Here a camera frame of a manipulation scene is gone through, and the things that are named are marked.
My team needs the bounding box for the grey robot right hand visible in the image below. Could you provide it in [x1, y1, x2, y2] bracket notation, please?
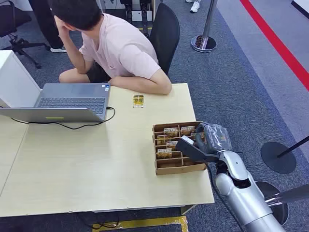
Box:
[195, 123, 232, 154]

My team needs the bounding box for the person's right hand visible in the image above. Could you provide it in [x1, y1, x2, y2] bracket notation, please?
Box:
[54, 15, 70, 44]

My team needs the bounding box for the standing person in sneakers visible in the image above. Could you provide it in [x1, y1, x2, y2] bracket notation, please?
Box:
[29, 0, 66, 54]

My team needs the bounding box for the brown cardboard card organizer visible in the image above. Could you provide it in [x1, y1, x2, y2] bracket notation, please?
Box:
[152, 121, 208, 176]

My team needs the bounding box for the seated person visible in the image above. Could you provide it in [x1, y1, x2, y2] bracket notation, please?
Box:
[48, 0, 173, 95]

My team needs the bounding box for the person with white shoes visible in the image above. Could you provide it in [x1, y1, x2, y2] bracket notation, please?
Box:
[185, 0, 200, 14]

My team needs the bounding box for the black swivel office chair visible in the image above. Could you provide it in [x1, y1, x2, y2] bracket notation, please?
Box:
[0, 0, 50, 70]

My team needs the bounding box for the grey open laptop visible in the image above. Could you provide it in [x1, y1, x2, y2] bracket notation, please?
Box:
[0, 83, 111, 124]

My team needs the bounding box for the white box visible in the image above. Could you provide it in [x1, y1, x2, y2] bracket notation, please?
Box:
[0, 50, 41, 109]

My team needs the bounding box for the black stanchion flat base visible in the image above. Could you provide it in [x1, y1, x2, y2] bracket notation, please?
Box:
[260, 135, 309, 175]

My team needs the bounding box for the chrome stanchion round base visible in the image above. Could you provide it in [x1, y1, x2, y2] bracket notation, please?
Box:
[191, 0, 219, 54]

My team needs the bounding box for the black white machine base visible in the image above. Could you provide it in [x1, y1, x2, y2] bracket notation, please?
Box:
[119, 0, 155, 38]

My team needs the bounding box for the chrome stanchion dark base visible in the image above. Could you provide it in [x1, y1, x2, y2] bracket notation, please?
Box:
[255, 180, 309, 227]

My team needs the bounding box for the black visitor chair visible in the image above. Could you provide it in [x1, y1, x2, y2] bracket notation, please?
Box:
[148, 2, 181, 76]

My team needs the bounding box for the yellow floor tape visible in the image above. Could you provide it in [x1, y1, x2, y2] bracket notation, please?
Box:
[92, 216, 189, 232]

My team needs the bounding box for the black laptop cable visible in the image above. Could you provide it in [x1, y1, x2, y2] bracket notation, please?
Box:
[11, 106, 116, 131]

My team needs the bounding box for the black floor cable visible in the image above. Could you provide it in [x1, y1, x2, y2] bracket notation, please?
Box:
[78, 212, 121, 230]

